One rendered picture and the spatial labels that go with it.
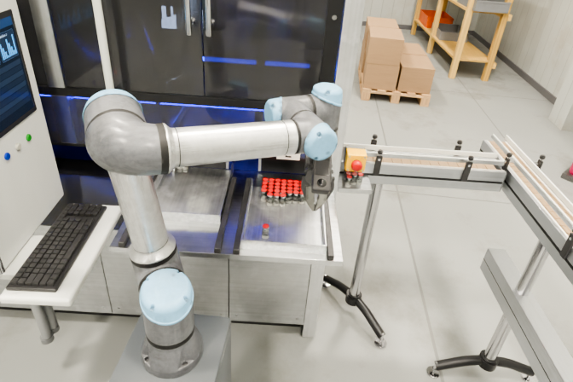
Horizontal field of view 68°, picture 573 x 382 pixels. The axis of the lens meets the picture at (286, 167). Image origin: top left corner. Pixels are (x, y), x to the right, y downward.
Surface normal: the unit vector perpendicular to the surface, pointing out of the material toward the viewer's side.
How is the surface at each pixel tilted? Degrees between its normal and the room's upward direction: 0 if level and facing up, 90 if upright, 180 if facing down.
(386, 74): 90
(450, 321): 0
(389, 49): 90
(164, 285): 7
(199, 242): 0
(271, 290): 90
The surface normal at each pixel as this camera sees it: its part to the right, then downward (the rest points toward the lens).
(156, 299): 0.11, -0.78
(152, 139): 0.29, -0.36
